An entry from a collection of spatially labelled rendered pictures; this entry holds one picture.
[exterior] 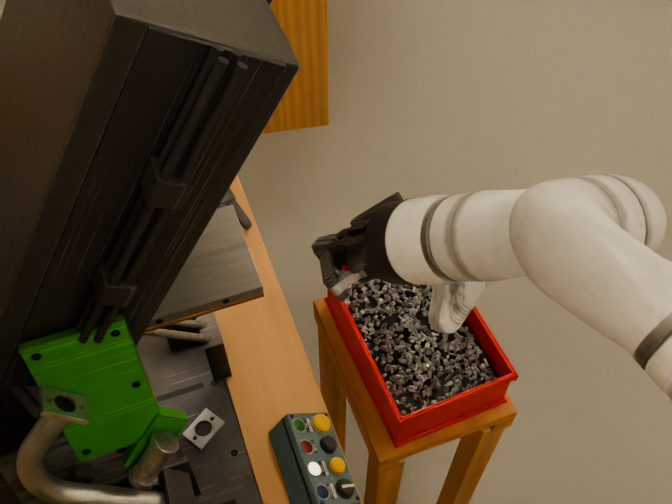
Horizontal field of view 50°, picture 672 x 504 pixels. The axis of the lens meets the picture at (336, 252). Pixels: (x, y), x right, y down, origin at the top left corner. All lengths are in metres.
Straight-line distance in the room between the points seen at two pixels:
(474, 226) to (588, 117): 2.53
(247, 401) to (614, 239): 0.82
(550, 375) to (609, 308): 1.83
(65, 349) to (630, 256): 0.62
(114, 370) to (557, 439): 1.55
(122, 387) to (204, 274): 0.21
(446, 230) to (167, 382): 0.75
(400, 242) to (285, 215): 1.97
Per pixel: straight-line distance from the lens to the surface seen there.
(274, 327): 1.23
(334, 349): 1.32
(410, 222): 0.57
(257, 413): 1.16
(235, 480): 1.13
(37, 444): 0.91
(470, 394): 1.17
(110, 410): 0.93
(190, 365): 1.22
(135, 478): 0.99
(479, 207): 0.53
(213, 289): 1.01
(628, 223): 0.48
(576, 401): 2.27
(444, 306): 0.61
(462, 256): 0.53
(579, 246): 0.45
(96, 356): 0.87
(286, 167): 2.69
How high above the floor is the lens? 1.96
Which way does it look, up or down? 54 degrees down
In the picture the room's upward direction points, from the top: straight up
